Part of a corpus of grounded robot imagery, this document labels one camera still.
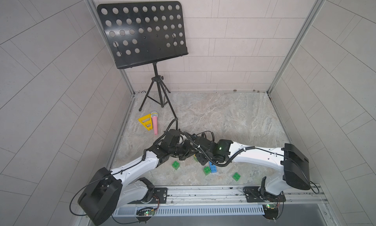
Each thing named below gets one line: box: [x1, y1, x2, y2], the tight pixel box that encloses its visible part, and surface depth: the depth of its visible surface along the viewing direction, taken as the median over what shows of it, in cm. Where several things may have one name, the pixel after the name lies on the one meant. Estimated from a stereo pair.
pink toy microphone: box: [150, 111, 159, 136], surface depth 100 cm
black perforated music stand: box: [96, 0, 189, 121], surface depth 69 cm
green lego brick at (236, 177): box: [232, 172, 242, 182], surface depth 78 cm
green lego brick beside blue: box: [203, 165, 212, 176], surface depth 78 cm
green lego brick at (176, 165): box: [171, 160, 180, 171], surface depth 80 cm
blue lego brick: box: [208, 160, 218, 174], surface depth 80 cm
